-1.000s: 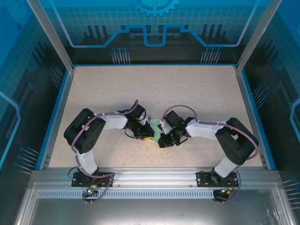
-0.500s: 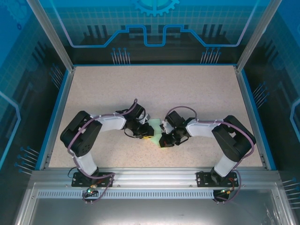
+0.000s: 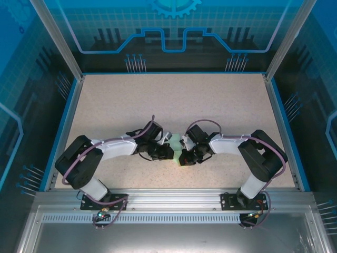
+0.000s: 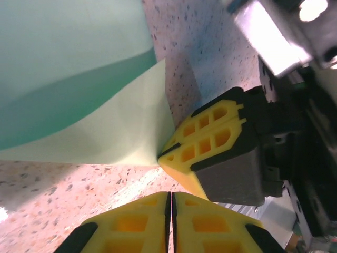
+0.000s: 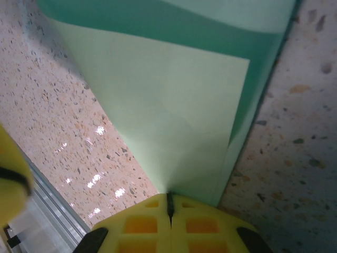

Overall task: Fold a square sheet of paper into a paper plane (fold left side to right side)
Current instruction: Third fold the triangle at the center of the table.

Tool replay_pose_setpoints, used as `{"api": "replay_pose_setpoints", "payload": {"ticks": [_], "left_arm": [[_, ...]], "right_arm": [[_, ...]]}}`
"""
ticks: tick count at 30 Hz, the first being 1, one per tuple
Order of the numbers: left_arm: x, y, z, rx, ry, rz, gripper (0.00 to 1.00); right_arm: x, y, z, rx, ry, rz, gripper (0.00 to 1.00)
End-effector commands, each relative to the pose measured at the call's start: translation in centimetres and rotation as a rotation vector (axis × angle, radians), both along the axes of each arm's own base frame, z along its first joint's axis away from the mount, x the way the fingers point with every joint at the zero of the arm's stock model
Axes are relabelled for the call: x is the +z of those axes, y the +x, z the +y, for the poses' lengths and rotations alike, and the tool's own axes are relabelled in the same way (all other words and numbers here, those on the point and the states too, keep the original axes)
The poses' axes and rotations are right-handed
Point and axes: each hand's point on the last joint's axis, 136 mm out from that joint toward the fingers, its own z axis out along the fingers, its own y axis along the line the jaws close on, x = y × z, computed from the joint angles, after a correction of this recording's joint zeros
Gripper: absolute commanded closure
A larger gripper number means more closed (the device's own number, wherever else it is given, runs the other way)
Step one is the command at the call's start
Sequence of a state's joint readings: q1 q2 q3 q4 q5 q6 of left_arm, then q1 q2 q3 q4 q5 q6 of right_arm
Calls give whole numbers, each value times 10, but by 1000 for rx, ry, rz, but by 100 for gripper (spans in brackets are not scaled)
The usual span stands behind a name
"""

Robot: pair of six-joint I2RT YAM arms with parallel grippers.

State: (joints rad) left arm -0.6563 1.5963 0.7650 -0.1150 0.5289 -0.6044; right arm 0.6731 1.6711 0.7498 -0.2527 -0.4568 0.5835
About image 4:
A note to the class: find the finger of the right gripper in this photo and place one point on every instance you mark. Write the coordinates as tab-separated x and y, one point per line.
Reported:
210	116
226	174

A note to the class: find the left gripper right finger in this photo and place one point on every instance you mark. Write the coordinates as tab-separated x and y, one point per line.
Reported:
210	229

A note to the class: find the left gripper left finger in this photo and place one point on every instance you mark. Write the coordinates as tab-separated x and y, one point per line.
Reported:
131	229

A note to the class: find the green paper sheet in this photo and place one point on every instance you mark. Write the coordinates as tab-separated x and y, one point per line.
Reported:
79	131

